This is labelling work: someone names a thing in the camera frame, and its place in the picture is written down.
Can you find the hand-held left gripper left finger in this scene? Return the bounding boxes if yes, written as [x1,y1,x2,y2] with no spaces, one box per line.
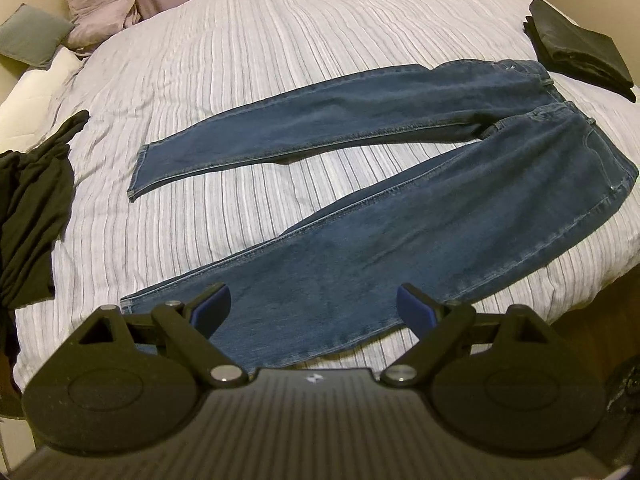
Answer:
[74,282,247,387]

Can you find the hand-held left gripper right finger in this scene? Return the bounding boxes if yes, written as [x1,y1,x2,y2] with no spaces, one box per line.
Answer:
[379,283,557,387]

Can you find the blue denim jeans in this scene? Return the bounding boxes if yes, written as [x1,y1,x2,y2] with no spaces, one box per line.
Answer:
[120,58,640,372]

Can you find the striped white bed cover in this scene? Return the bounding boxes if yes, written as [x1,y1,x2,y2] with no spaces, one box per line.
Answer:
[12,0,640,391]

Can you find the white pillow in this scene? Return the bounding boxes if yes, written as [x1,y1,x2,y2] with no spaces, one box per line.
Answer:
[0,47,86,153]

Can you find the folded black garment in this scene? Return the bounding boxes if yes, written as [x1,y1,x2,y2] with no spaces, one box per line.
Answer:
[523,0,637,103]

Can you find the pink pillow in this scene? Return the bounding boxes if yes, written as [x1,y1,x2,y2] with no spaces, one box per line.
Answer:
[65,0,143,56]

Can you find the grey pillow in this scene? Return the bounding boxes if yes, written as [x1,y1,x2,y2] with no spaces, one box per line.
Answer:
[0,3,76,68]

